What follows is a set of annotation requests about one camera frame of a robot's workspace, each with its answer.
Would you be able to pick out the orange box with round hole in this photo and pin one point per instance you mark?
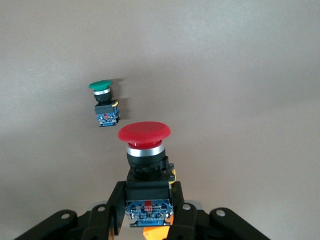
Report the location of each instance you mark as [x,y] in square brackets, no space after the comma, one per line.
[155,233]

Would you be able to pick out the green mushroom push button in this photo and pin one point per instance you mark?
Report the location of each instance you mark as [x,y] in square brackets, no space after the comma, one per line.
[100,85]

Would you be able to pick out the red mushroom push button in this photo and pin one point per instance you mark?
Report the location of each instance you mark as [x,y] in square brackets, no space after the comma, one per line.
[143,132]

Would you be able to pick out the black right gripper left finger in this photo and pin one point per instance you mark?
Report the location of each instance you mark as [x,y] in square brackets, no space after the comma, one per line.
[100,220]

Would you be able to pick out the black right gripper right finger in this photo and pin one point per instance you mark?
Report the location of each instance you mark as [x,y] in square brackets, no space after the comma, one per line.
[186,222]

